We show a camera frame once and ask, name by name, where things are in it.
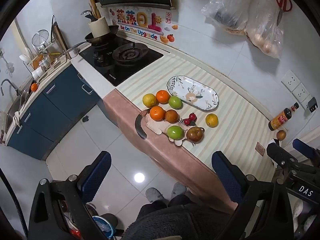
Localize brown cloth label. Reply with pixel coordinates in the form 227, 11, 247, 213
255, 142, 266, 157

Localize cat-shaped mat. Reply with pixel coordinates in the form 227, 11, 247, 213
135, 109, 205, 147

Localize steel pot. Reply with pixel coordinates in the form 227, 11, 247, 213
65, 47, 81, 59

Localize red cherry bunch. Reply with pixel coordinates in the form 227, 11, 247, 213
181, 112, 198, 127

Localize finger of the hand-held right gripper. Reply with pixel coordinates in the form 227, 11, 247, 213
266, 142, 297, 168
292, 138, 320, 162

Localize black plug adapter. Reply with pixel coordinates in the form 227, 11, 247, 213
307, 97, 319, 113

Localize white wall socket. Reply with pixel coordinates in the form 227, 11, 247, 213
292, 82, 310, 103
281, 70, 302, 93

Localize red-brown apple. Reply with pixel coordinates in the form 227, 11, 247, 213
186, 126, 204, 144

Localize blue kitchen cabinet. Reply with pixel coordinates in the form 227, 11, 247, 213
7, 64, 101, 161

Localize wooden chopsticks bundle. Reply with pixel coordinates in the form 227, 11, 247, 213
89, 0, 102, 20

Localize cream utensil holder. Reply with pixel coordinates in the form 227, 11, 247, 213
88, 16, 111, 38

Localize clear plastic bag pale contents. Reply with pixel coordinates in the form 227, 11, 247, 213
244, 0, 285, 59

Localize red scissors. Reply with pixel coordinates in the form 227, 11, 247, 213
274, 0, 293, 27

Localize grey slipper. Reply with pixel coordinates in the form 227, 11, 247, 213
145, 187, 164, 203
171, 182, 187, 198

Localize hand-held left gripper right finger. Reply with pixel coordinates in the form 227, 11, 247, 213
211, 151, 295, 240

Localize metal strainer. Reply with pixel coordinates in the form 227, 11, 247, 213
32, 29, 49, 48

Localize dish rack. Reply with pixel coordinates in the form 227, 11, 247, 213
19, 15, 68, 79

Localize colourful wall sticker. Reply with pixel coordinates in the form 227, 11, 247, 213
108, 7, 179, 44

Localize blue round object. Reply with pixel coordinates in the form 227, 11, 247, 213
92, 215, 113, 237

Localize steel sink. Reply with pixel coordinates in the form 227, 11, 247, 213
0, 90, 28, 132

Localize black wok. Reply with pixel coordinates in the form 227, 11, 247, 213
63, 25, 120, 55

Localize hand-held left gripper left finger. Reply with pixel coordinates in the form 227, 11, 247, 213
27, 151, 118, 240

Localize clear plastic bag dark contents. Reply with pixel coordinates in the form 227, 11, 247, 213
201, 0, 253, 34

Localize sauce bottle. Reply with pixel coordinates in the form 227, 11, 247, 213
268, 102, 300, 131

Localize striped tablecloth with pink edge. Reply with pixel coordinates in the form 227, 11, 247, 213
102, 52, 288, 214

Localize yellow-green citrus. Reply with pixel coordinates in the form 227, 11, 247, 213
142, 93, 158, 108
205, 113, 219, 128

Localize metal faucet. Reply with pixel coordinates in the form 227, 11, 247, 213
0, 78, 22, 97

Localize white rag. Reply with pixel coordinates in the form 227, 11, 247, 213
13, 111, 23, 128

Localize floral oval plate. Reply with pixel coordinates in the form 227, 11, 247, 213
166, 76, 219, 111

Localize green apple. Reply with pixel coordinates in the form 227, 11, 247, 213
168, 95, 182, 109
167, 126, 184, 141

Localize black gas stove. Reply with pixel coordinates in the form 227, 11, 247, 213
79, 37, 165, 87

